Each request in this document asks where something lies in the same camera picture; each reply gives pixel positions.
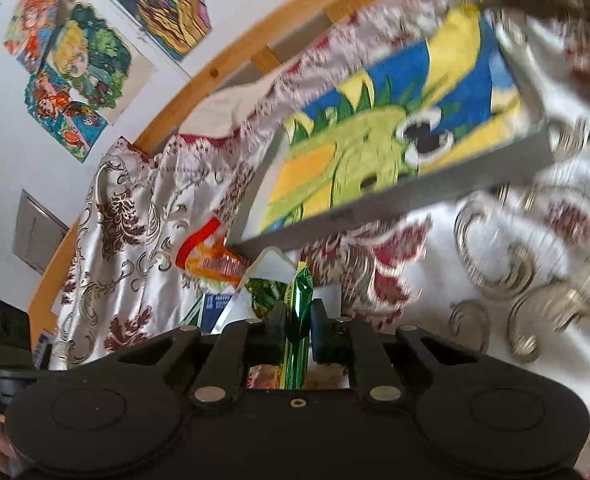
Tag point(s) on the anime girl wall drawing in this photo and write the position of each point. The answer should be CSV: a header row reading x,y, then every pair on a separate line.
x,y
48,96

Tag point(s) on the orange red snack packet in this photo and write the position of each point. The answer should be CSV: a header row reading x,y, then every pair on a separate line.
x,y
203,254

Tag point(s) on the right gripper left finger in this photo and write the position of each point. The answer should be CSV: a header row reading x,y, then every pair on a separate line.
x,y
241,345

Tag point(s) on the wooden bed frame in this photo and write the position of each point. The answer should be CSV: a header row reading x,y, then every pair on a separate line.
x,y
215,75

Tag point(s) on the pink white snack packet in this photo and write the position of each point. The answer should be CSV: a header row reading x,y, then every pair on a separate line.
x,y
263,284

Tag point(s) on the blue white snack packet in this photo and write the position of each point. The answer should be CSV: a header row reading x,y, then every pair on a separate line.
x,y
213,306

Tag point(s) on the dinosaur painted tray box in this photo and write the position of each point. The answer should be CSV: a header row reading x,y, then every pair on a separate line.
x,y
445,116

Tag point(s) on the blond kid wall drawing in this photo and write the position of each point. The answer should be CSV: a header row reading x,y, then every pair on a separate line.
x,y
103,68

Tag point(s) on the floral satin bedspread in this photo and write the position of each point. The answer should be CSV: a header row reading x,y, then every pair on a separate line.
x,y
505,270

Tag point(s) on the green white snack packet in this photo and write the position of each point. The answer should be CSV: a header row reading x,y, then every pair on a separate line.
x,y
194,315

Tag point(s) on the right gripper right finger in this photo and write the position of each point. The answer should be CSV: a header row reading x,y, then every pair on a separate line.
x,y
357,347

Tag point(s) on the yellow green snack packet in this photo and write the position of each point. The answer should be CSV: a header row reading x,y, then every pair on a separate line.
x,y
290,373

